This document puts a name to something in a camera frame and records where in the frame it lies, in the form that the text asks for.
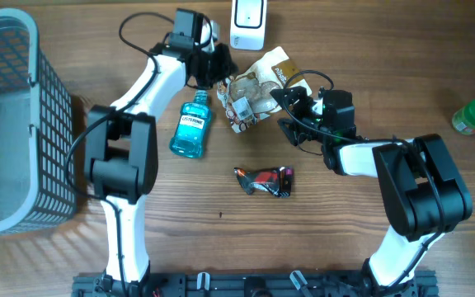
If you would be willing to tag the grey plastic basket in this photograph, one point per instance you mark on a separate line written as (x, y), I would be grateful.
(36, 131)

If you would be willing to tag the white brown snack pouch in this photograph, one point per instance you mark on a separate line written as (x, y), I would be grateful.
(246, 98)

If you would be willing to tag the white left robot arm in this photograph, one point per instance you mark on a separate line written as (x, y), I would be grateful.
(121, 153)

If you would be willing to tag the black red snack packet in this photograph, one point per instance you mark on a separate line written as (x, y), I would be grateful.
(275, 180)

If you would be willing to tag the white barcode scanner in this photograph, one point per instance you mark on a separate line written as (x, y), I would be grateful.
(248, 24)

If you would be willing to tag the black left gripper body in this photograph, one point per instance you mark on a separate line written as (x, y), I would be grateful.
(213, 65)

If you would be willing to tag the blue mouthwash bottle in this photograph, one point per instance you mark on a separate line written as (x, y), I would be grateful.
(195, 118)

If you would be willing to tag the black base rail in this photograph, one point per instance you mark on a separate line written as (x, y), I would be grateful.
(329, 283)

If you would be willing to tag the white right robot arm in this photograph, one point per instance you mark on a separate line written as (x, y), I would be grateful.
(424, 195)

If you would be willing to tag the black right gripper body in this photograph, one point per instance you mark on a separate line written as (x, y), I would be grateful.
(306, 114)

